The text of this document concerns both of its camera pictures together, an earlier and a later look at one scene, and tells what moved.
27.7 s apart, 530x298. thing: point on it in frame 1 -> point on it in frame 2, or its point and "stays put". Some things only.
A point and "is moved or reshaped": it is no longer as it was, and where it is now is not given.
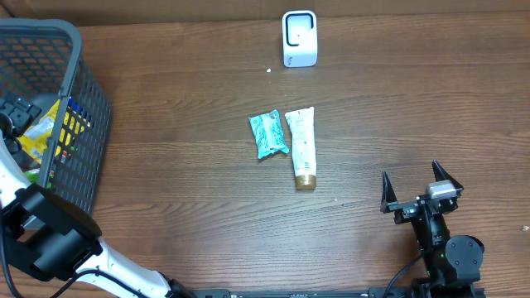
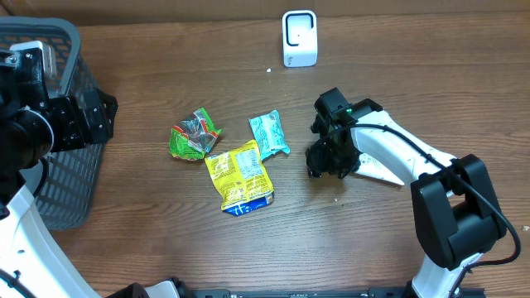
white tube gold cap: (302, 122) -> (368, 165)
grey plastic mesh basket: (40, 60) stays put
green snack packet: (32, 177) -> (195, 137)
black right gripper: (406, 209) -> (317, 165)
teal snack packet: (269, 134) stays put
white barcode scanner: (300, 38) stays put
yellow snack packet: (36, 138) is moved or reshaped
